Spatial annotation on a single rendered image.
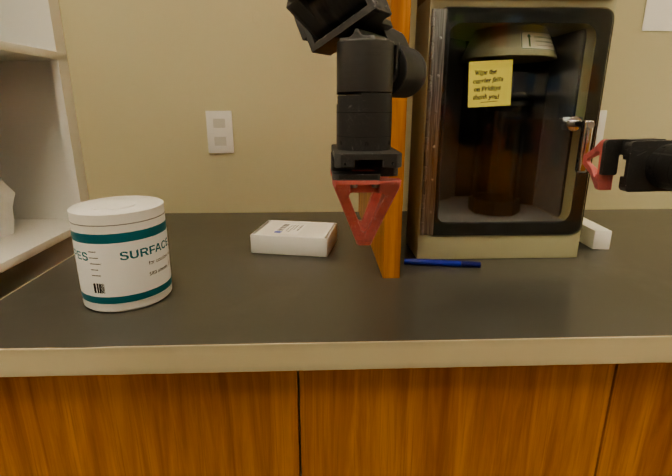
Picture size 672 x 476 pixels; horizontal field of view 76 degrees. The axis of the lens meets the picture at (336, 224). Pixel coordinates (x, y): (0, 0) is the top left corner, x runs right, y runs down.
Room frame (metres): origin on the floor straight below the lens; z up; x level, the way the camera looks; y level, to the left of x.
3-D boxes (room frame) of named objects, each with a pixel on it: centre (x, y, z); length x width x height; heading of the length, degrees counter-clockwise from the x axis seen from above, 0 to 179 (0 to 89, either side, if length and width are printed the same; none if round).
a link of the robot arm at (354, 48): (0.46, -0.03, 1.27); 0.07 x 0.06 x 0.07; 148
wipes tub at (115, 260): (0.63, 0.33, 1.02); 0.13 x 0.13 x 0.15
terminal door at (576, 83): (0.79, -0.32, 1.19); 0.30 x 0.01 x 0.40; 92
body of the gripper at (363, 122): (0.46, -0.03, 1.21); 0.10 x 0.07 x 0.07; 2
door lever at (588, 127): (0.77, -0.43, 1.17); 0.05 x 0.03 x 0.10; 2
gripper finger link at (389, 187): (0.45, -0.03, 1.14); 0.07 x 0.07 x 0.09; 2
